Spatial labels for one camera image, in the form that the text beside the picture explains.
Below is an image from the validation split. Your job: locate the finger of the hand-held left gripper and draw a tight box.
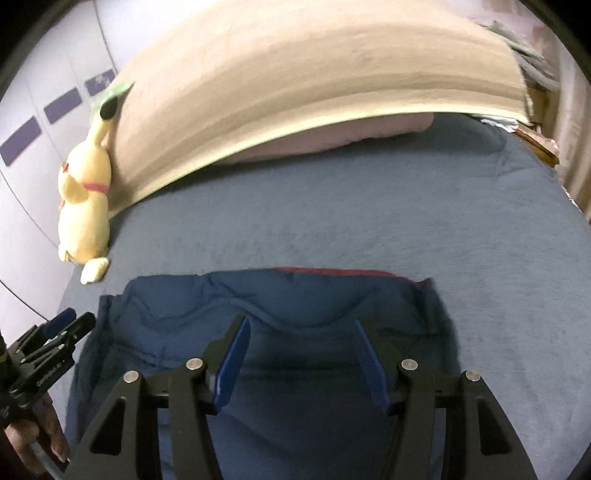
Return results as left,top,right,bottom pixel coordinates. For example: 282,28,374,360
28,308,77,343
44,312,98,357

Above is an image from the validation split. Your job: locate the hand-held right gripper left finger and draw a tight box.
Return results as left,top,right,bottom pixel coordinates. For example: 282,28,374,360
69,315,251,480

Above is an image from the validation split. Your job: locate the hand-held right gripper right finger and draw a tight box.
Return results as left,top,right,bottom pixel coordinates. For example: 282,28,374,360
355,318,539,480

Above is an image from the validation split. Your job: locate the dark blue jacket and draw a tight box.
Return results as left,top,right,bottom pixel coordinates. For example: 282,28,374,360
65,267,462,480

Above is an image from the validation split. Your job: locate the person's left hand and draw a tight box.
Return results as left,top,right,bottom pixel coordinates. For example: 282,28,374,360
4,396,71,480

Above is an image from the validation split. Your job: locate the yellow plush toy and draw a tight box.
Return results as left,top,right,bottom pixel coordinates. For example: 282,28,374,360
56,95,123,284

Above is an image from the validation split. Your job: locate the blue bed sheet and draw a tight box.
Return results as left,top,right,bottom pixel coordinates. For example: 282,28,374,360
58,111,591,480

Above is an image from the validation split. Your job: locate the pink pillow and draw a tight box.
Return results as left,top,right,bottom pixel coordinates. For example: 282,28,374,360
226,113,437,164

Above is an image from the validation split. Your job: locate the green plush item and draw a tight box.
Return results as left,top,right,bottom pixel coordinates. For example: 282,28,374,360
92,80,136,109

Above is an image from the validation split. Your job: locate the beige blanket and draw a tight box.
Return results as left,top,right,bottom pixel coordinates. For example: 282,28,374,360
108,0,532,215

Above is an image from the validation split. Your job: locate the beige curtain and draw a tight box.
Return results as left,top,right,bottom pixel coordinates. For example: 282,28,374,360
551,41,591,217

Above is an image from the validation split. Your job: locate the pile of clutter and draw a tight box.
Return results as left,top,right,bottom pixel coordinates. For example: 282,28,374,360
475,18,561,132

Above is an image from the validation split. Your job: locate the grey cable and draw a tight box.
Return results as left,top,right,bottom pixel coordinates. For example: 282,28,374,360
28,440,71,480

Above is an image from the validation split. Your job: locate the plain purple wall tile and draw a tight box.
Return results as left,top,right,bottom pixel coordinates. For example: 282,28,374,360
44,88,82,124

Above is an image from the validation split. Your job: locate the patterned purple wall tile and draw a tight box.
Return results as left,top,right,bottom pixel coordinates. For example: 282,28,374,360
85,69,116,96

